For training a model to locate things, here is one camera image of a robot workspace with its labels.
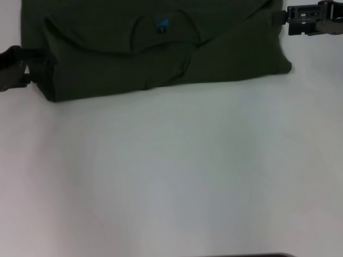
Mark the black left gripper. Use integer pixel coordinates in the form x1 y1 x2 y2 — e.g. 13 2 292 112
0 44 58 94

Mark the dark green FREE t-shirt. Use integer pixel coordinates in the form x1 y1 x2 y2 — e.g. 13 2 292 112
20 0 293 103

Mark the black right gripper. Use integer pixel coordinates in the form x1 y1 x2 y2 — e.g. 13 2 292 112
272 0 343 36

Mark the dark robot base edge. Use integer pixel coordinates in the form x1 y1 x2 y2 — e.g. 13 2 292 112
249 253 295 257

